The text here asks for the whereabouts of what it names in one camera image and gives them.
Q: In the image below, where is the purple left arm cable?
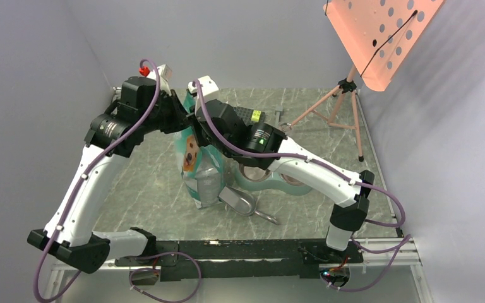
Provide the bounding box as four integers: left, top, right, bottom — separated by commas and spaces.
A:
32, 58, 161, 303

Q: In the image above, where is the green pet food bag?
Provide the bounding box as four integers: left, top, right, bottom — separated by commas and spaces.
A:
174, 90, 227, 210

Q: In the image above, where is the pink perforated board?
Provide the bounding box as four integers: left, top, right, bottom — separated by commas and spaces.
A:
323, 0, 445, 92

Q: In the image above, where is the steel bowl right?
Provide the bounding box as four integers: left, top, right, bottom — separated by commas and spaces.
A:
280, 174, 305, 187

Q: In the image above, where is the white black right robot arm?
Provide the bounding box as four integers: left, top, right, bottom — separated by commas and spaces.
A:
192, 99, 374, 263

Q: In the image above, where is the teal double pet bowl stand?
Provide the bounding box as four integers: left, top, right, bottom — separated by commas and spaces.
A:
235, 164, 312, 196

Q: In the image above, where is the grey building block baseplate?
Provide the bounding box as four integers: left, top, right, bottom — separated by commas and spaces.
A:
234, 107, 266, 125

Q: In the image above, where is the metal food scoop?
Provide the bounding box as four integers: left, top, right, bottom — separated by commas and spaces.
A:
219, 186, 280, 225

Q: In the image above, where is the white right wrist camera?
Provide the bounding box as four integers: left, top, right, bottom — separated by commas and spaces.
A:
187, 76, 219, 103

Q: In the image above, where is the steel bowl left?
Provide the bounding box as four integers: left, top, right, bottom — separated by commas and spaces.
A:
239, 164, 271, 182

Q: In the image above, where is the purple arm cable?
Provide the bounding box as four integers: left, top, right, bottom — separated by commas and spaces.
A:
32, 58, 161, 303
193, 79, 413, 293

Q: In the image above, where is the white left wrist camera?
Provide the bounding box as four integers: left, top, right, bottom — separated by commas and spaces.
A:
138, 64, 172, 95

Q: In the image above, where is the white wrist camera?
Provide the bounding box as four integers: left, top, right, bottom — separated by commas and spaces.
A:
187, 76, 219, 103
138, 64, 172, 95

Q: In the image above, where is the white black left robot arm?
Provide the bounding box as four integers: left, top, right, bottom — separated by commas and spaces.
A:
27, 74, 186, 273

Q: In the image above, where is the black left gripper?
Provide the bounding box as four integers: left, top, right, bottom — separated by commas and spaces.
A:
141, 89, 192, 134

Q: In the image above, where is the yellow-green building block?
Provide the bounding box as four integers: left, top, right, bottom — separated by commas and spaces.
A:
251, 110, 262, 123

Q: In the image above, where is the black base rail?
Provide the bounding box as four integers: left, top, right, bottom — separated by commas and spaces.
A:
115, 239, 364, 282

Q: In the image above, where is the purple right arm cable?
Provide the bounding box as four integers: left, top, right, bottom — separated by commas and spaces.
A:
193, 79, 413, 293

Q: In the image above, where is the steel bowl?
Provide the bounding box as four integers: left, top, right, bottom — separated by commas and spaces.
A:
239, 164, 271, 182
280, 174, 305, 187

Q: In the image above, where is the pink tripod stand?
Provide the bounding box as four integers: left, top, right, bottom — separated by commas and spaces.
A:
279, 64, 364, 162

